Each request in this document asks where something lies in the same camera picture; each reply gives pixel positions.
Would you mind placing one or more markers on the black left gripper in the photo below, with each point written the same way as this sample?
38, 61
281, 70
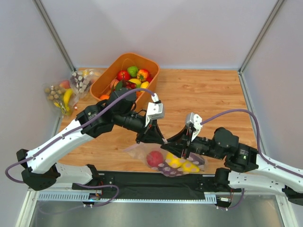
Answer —
147, 131

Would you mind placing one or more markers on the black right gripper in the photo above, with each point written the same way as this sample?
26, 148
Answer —
186, 142

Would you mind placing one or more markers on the yellow fake lemon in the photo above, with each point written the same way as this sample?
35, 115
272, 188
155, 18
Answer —
174, 161
144, 85

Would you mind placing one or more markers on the clear polka dot zip bag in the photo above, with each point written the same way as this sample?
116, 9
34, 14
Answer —
164, 162

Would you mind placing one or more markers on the red fake apple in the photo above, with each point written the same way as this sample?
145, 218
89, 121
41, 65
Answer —
123, 75
154, 158

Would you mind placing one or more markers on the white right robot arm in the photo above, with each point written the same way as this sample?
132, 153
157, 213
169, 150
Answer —
244, 166

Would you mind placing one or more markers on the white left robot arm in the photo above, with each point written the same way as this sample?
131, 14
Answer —
41, 167

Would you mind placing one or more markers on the yellow fake lemon in basket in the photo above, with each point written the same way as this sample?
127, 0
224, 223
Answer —
144, 85

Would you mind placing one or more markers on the fake orange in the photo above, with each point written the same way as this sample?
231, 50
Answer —
104, 97

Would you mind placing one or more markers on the red fake apple in basket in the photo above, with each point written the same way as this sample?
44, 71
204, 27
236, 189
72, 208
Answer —
123, 75

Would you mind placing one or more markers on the clear bag with banana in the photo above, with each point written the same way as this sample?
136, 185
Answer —
61, 96

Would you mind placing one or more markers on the orange plastic basket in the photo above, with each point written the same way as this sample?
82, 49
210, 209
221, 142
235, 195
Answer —
140, 69

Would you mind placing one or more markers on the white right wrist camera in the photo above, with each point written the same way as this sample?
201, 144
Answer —
193, 122

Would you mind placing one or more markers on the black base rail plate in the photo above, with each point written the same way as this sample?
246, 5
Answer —
139, 185

